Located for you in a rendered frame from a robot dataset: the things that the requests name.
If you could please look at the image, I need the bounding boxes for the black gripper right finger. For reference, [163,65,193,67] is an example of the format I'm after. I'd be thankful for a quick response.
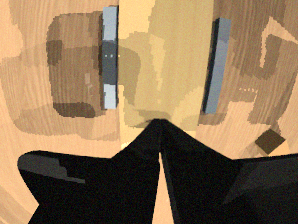
[160,119,298,224]

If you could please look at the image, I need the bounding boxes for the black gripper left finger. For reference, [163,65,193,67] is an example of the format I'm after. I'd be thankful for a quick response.
[17,119,161,224]

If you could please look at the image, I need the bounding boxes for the tan strip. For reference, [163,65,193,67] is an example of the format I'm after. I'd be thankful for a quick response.
[118,0,214,149]

